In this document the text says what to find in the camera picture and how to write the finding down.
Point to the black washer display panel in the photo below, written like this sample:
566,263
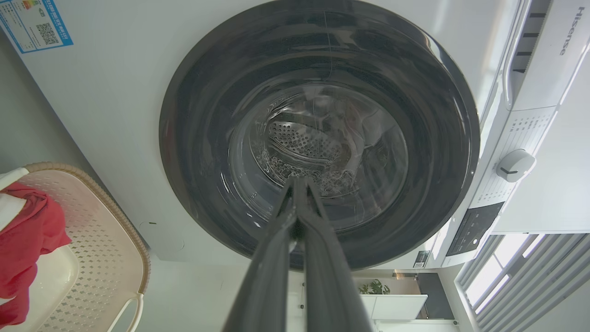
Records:
474,228

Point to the cream perforated laundry basket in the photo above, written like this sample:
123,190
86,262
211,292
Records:
106,249

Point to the white front-load washing machine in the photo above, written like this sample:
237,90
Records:
115,92

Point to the black round washer door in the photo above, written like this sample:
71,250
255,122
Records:
207,115

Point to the white garment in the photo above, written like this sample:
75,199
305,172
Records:
9,210

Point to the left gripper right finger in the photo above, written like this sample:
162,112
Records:
329,286

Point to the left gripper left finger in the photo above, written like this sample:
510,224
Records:
267,276

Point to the red garment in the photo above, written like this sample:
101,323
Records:
27,240

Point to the white cabinet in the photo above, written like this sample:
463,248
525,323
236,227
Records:
394,306

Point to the blue energy label sticker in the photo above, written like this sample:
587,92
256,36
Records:
37,25

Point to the small printed warning sticker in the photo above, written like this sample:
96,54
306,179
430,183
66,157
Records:
421,259

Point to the green potted plant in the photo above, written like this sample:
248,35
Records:
374,287

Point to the white washer control knob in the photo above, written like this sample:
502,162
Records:
515,165

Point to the window with grey blinds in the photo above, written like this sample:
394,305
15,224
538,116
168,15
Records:
530,276

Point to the dark door panel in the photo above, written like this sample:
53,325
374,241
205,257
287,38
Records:
435,297

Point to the white detergent drawer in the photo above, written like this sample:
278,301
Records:
553,69

